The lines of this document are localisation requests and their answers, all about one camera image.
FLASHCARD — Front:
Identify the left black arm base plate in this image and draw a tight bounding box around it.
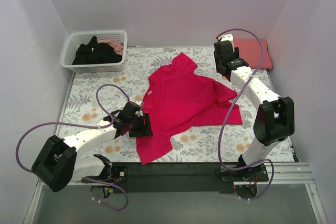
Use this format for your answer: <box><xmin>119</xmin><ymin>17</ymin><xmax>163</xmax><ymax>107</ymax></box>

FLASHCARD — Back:
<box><xmin>81</xmin><ymin>165</ymin><xmax>129</xmax><ymax>187</ymax></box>

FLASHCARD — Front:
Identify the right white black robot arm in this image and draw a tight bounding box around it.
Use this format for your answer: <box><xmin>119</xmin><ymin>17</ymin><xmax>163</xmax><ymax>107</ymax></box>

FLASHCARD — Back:
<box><xmin>214</xmin><ymin>34</ymin><xmax>295</xmax><ymax>181</ymax></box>

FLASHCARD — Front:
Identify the folded salmon t shirt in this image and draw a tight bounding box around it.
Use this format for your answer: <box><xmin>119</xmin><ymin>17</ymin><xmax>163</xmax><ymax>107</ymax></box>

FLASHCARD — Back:
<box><xmin>234</xmin><ymin>39</ymin><xmax>273</xmax><ymax>70</ymax></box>

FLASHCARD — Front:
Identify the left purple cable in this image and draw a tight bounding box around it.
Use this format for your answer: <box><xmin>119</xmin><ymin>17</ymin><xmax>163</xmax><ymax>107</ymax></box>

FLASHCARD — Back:
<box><xmin>16</xmin><ymin>83</ymin><xmax>145</xmax><ymax>211</ymax></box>

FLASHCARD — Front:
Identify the black t shirt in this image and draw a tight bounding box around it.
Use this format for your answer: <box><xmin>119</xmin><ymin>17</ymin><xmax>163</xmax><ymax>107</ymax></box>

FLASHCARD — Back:
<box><xmin>72</xmin><ymin>36</ymin><xmax>122</xmax><ymax>65</ymax></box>

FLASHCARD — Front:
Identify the light pink t shirt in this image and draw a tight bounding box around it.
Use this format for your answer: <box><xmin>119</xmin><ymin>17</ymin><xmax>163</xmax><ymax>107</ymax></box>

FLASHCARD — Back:
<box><xmin>97</xmin><ymin>39</ymin><xmax>124</xmax><ymax>55</ymax></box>

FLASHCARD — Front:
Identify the floral patterned table mat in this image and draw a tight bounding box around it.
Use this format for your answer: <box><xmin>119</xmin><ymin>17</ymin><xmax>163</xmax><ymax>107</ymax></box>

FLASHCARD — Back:
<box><xmin>58</xmin><ymin>47</ymin><xmax>256</xmax><ymax>162</ymax></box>

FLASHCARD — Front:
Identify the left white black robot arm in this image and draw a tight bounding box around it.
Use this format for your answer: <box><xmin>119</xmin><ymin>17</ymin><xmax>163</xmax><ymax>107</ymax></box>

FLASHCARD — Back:
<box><xmin>31</xmin><ymin>102</ymin><xmax>153</xmax><ymax>192</ymax></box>

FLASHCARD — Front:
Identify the aluminium frame rail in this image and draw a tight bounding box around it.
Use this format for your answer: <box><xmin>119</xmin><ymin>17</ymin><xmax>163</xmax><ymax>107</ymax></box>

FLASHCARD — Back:
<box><xmin>24</xmin><ymin>162</ymin><xmax>328</xmax><ymax>223</ymax></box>

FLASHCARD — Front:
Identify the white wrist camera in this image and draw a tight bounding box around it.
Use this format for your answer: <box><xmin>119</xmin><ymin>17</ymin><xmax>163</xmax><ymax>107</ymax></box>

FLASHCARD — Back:
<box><xmin>135</xmin><ymin>109</ymin><xmax>143</xmax><ymax>116</ymax></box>
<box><xmin>216</xmin><ymin>34</ymin><xmax>234</xmax><ymax>42</ymax></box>

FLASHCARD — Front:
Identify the white plastic laundry basket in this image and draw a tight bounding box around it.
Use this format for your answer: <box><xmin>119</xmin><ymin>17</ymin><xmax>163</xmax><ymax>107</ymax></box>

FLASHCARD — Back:
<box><xmin>61</xmin><ymin>30</ymin><xmax>128</xmax><ymax>73</ymax></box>

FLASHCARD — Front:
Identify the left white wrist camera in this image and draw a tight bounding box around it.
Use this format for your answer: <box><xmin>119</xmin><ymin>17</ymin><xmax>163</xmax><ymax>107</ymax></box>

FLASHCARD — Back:
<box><xmin>135</xmin><ymin>109</ymin><xmax>143</xmax><ymax>116</ymax></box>

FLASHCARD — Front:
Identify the magenta t shirt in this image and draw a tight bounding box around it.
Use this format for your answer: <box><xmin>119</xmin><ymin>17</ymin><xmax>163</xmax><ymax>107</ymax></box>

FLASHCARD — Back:
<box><xmin>136</xmin><ymin>53</ymin><xmax>243</xmax><ymax>165</ymax></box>

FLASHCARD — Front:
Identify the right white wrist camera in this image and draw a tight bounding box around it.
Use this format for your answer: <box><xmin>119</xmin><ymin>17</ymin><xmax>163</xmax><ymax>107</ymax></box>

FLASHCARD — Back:
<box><xmin>216</xmin><ymin>34</ymin><xmax>234</xmax><ymax>42</ymax></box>

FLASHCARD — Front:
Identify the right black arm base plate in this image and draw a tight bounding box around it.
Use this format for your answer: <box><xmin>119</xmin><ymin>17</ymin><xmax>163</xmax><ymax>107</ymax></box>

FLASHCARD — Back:
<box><xmin>215</xmin><ymin>164</ymin><xmax>269</xmax><ymax>182</ymax></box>

